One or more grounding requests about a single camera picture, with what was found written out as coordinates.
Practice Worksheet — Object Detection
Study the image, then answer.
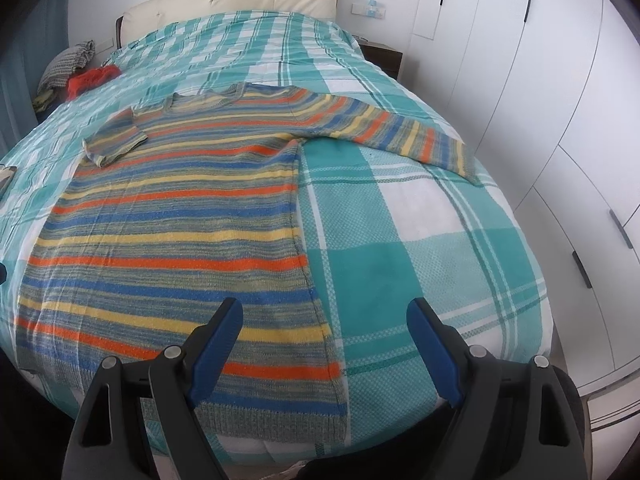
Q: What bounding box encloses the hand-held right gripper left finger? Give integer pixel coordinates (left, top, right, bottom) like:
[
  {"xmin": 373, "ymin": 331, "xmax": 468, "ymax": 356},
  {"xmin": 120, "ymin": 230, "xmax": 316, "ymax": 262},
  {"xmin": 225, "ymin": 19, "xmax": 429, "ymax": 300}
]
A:
[{"xmin": 61, "ymin": 297, "xmax": 245, "ymax": 480}]

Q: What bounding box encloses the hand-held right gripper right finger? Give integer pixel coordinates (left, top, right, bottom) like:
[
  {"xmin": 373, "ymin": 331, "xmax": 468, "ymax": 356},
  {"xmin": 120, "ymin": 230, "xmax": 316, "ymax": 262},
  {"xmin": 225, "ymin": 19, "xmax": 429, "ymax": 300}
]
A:
[{"xmin": 406, "ymin": 297, "xmax": 588, "ymax": 480}]

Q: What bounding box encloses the striped knit sweater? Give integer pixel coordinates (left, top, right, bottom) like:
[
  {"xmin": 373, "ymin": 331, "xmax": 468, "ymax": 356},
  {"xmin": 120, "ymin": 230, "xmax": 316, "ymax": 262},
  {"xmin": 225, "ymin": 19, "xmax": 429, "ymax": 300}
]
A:
[{"xmin": 15, "ymin": 82, "xmax": 481, "ymax": 443}]

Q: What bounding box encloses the teal white checked blanket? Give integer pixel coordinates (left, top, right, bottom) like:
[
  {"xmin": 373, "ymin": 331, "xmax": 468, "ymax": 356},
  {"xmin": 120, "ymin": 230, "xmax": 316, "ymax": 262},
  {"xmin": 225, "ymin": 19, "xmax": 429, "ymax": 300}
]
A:
[{"xmin": 0, "ymin": 10, "xmax": 556, "ymax": 461}]

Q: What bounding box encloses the white wardrobe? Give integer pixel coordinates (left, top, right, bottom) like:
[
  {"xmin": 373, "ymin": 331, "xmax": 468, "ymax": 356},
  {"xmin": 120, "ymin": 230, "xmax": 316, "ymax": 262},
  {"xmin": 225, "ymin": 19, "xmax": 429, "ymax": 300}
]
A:
[{"xmin": 410, "ymin": 0, "xmax": 640, "ymax": 436}]

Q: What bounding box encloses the red cloth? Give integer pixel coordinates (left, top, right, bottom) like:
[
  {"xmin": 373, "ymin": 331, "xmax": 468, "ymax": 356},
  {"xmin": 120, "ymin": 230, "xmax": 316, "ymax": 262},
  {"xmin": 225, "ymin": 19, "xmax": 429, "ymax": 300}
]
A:
[{"xmin": 67, "ymin": 65, "xmax": 122, "ymax": 99}]

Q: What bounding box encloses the dark wooden nightstand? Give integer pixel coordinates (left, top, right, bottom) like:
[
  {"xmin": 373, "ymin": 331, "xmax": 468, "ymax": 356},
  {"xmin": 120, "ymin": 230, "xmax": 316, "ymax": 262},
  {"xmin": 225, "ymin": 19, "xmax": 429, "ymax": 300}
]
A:
[{"xmin": 357, "ymin": 42, "xmax": 404, "ymax": 81}]

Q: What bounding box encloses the yellow green cloth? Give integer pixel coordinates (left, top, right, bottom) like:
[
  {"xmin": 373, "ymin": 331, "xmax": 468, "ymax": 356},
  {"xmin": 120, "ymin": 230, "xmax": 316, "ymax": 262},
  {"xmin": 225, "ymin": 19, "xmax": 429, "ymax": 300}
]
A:
[{"xmin": 32, "ymin": 87, "xmax": 57, "ymax": 112}]

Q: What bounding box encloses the grey checked cloth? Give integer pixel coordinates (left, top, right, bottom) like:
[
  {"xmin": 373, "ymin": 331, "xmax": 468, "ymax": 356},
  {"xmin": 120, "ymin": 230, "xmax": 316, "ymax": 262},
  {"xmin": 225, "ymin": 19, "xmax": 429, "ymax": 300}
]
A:
[{"xmin": 37, "ymin": 40, "xmax": 96, "ymax": 92}]

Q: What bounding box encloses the blue curtain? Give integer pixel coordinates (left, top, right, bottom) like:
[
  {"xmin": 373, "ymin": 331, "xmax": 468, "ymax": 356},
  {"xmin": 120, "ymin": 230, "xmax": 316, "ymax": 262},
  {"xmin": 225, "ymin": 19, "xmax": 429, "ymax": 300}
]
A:
[{"xmin": 0, "ymin": 0, "xmax": 72, "ymax": 161}]

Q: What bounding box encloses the cream padded headboard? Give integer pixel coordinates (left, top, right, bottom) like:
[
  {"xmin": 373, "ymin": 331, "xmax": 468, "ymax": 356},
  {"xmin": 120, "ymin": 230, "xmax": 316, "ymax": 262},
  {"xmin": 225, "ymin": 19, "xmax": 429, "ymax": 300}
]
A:
[{"xmin": 116, "ymin": 0, "xmax": 342, "ymax": 46}]

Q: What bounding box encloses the white wall socket panel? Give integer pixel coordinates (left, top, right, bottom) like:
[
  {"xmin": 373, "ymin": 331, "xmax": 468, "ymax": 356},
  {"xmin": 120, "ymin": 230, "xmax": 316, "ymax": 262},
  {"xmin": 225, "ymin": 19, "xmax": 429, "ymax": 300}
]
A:
[{"xmin": 352, "ymin": 2, "xmax": 389, "ymax": 20}]

